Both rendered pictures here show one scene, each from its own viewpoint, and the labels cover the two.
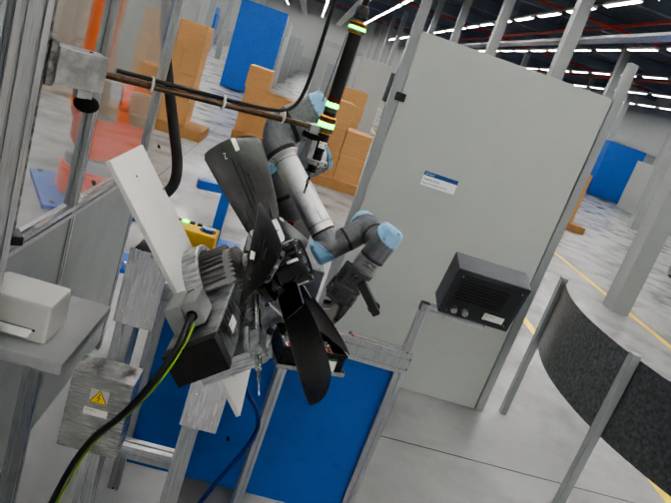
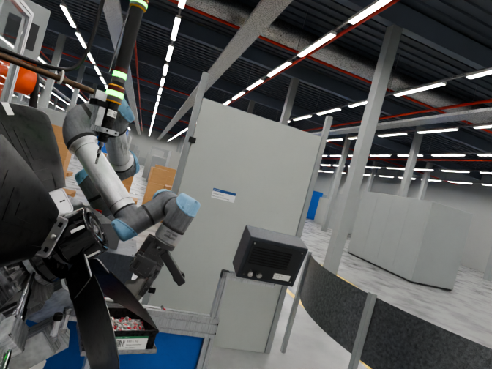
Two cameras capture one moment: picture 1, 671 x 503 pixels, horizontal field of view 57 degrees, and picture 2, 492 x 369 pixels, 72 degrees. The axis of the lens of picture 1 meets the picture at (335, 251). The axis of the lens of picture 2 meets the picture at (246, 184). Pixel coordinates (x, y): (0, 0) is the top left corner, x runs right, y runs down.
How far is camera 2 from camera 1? 0.75 m
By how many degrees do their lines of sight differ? 19
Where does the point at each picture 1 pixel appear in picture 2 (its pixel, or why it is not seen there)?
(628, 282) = (333, 257)
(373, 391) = (188, 359)
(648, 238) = (339, 230)
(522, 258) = not seen: hidden behind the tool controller
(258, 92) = not seen: hidden behind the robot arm
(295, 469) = not seen: outside the picture
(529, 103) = (274, 140)
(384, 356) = (195, 324)
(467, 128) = (238, 158)
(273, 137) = (71, 127)
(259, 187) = (39, 154)
